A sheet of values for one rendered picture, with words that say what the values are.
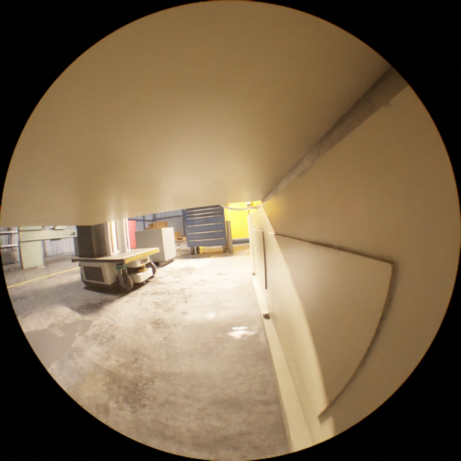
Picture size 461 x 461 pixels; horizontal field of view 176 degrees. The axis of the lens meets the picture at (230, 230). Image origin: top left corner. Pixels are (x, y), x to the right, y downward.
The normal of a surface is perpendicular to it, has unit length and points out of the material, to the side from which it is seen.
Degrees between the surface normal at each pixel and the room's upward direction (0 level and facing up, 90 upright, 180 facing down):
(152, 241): 90
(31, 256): 90
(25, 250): 90
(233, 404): 0
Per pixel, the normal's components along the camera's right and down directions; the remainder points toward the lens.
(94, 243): 1.00, -0.09
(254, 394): -0.09, -1.00
